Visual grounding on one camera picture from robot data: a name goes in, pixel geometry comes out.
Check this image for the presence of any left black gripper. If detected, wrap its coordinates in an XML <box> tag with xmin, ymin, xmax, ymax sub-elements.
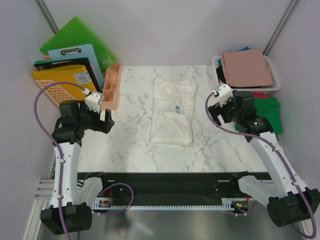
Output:
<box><xmin>76</xmin><ymin>100</ymin><xmax>114</xmax><ymax>134</ymax></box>

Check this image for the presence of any white printed t shirt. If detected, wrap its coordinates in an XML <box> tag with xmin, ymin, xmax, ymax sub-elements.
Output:
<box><xmin>150</xmin><ymin>79</ymin><xmax>197</xmax><ymax>146</ymax></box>

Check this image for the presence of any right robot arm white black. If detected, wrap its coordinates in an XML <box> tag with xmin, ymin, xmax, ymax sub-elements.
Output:
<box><xmin>205</xmin><ymin>87</ymin><xmax>320</xmax><ymax>238</ymax></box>

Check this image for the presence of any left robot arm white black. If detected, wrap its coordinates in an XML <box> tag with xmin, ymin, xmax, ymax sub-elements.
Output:
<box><xmin>40</xmin><ymin>100</ymin><xmax>115</xmax><ymax>235</ymax></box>

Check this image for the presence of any peach compartment organizer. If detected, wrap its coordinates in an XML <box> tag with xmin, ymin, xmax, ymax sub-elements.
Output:
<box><xmin>100</xmin><ymin>62</ymin><xmax>122</xmax><ymax>111</ymax></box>

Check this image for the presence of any red t shirt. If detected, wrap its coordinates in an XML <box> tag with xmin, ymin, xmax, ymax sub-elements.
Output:
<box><xmin>252</xmin><ymin>93</ymin><xmax>270</xmax><ymax>99</ymax></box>

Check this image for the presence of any black garment in basket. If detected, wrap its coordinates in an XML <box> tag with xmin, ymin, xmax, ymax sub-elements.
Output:
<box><xmin>216</xmin><ymin>66</ymin><xmax>230</xmax><ymax>85</ymax></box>

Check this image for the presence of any green t shirt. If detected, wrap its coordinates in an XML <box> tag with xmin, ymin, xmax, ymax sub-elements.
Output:
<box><xmin>234</xmin><ymin>97</ymin><xmax>284</xmax><ymax>135</ymax></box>

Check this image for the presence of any orange mesh file holder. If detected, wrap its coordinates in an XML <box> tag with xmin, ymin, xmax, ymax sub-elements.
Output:
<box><xmin>34</xmin><ymin>55</ymin><xmax>88</xmax><ymax>110</ymax></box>

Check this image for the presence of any pink folded t shirt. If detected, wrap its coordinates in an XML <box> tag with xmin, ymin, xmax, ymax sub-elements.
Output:
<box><xmin>221</xmin><ymin>49</ymin><xmax>273</xmax><ymax>88</ymax></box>

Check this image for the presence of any yellow folder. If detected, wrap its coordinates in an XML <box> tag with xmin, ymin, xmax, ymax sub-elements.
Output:
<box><xmin>31</xmin><ymin>64</ymin><xmax>101</xmax><ymax>92</ymax></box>

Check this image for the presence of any white laundry basket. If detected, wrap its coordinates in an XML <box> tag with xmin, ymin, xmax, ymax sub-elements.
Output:
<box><xmin>208</xmin><ymin>55</ymin><xmax>281</xmax><ymax>94</ymax></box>

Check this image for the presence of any light blue clipboard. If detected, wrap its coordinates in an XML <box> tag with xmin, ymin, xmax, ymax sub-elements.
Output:
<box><xmin>48</xmin><ymin>44</ymin><xmax>105</xmax><ymax>88</ymax></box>

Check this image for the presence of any black folder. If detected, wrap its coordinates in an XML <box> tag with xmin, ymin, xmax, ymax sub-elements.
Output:
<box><xmin>33</xmin><ymin>57</ymin><xmax>101</xmax><ymax>82</ymax></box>

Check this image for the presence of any green plastic board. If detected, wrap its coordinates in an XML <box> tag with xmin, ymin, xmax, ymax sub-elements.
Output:
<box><xmin>40</xmin><ymin>16</ymin><xmax>117</xmax><ymax>71</ymax></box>

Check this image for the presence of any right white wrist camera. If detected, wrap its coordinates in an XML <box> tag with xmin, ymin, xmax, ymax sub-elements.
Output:
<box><xmin>213</xmin><ymin>83</ymin><xmax>233</xmax><ymax>107</ymax></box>

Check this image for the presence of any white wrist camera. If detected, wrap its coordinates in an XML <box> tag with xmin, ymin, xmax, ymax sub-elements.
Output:
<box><xmin>82</xmin><ymin>88</ymin><xmax>104</xmax><ymax>113</ymax></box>
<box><xmin>213</xmin><ymin>83</ymin><xmax>233</xmax><ymax>107</ymax></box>

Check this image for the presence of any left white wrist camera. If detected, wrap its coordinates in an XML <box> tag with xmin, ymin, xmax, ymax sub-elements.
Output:
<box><xmin>82</xmin><ymin>88</ymin><xmax>104</xmax><ymax>113</ymax></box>

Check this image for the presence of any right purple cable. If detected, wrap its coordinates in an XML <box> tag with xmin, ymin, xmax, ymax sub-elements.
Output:
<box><xmin>204</xmin><ymin>92</ymin><xmax>316</xmax><ymax>238</ymax></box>

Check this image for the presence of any purple cable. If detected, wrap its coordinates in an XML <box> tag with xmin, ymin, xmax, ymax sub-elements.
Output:
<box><xmin>33</xmin><ymin>81</ymin><xmax>136</xmax><ymax>240</ymax></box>
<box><xmin>204</xmin><ymin>92</ymin><xmax>316</xmax><ymax>238</ymax></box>

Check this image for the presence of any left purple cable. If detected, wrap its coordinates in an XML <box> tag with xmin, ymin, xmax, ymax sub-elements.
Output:
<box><xmin>33</xmin><ymin>81</ymin><xmax>136</xmax><ymax>240</ymax></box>

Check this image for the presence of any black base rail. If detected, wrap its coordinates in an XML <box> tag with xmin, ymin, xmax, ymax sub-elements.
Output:
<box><xmin>77</xmin><ymin>171</ymin><xmax>273</xmax><ymax>207</ymax></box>

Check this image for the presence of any white cable duct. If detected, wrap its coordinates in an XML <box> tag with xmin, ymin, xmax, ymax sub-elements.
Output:
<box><xmin>91</xmin><ymin>197</ymin><xmax>235</xmax><ymax>212</ymax></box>

